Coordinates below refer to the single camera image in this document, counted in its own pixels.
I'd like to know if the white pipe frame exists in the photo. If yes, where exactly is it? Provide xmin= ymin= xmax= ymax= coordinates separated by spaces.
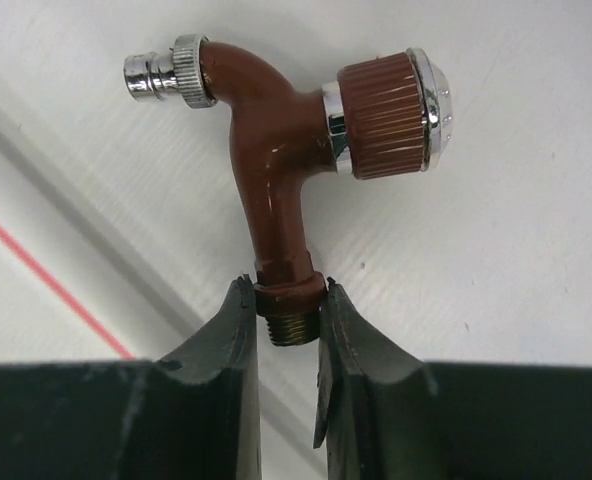
xmin=0 ymin=80 xmax=251 ymax=359

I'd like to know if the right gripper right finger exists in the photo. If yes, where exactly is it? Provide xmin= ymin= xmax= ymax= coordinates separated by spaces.
xmin=314 ymin=283 xmax=592 ymax=479

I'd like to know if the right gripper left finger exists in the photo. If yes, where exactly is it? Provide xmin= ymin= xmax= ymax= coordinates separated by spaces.
xmin=0 ymin=277 xmax=260 ymax=479

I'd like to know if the white base board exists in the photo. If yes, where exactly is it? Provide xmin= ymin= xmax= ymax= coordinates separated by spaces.
xmin=0 ymin=1 xmax=592 ymax=479

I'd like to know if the brown water faucet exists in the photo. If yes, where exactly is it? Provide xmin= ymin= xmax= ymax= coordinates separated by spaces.
xmin=123 ymin=34 xmax=453 ymax=347

